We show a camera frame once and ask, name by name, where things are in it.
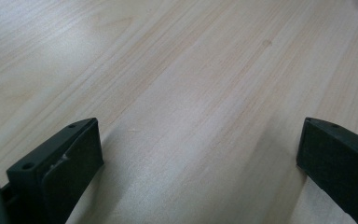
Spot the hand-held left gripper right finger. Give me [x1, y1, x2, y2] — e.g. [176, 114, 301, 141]
[296, 117, 358, 224]

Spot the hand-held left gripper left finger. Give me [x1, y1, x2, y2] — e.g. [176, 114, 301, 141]
[0, 117, 104, 224]

